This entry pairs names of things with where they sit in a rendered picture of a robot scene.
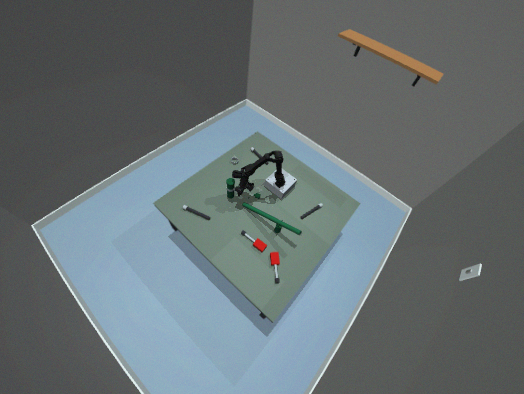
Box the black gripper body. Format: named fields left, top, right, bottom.
left=235, top=179, right=249, bottom=193

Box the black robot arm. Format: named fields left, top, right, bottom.
left=232, top=150, right=285, bottom=191

